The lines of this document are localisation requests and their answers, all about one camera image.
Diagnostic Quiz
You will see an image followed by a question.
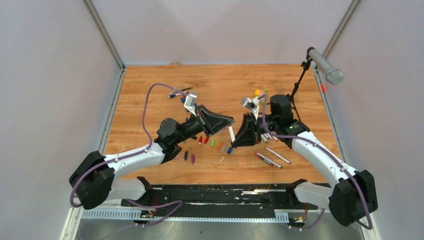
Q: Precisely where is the black capped pen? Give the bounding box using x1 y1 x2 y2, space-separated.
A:
261 134 269 143

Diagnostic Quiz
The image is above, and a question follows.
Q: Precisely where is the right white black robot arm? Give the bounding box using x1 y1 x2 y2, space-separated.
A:
231 94 378 230

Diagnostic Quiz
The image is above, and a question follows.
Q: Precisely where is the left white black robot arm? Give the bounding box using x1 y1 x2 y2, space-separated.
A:
69 105 235 210

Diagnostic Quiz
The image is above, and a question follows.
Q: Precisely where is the white pen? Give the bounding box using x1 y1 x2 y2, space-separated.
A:
228 125 235 143

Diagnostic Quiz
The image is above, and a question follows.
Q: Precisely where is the purple capped pen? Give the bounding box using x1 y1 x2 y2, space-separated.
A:
265 146 291 164

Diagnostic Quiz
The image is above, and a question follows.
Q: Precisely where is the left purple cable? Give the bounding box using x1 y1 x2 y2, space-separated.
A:
69 82 191 226

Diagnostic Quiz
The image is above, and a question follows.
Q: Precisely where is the colourful block stack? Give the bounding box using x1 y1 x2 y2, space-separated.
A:
254 89 266 106

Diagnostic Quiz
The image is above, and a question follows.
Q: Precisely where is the black microphone stand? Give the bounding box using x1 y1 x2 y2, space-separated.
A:
286 56 312 121

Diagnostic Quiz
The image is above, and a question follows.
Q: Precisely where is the slotted cable duct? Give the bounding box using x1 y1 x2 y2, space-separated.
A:
81 207 290 223

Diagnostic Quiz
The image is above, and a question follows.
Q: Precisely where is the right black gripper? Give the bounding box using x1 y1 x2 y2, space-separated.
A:
230 112 279 148

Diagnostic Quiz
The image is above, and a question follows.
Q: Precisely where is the silver microphone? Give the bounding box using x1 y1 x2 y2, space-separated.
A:
306 47 344 86

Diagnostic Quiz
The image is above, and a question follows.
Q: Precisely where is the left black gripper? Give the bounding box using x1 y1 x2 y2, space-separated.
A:
174 104 235 145

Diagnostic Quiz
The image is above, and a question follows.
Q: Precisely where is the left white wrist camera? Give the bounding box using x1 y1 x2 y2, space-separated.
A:
183 93 197 116

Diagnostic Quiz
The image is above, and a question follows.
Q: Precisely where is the blue capped pen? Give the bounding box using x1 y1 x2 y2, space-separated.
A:
168 86 194 99

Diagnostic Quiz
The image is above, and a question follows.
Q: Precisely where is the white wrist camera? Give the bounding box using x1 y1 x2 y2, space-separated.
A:
183 93 197 116
241 96 261 120

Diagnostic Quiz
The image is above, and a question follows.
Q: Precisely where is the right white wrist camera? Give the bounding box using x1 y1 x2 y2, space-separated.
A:
241 96 261 120

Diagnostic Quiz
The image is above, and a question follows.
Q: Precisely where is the red slim pen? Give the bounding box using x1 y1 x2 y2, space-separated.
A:
252 152 274 167

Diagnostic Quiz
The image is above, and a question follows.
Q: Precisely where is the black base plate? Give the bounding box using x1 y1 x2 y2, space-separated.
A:
136 183 318 219

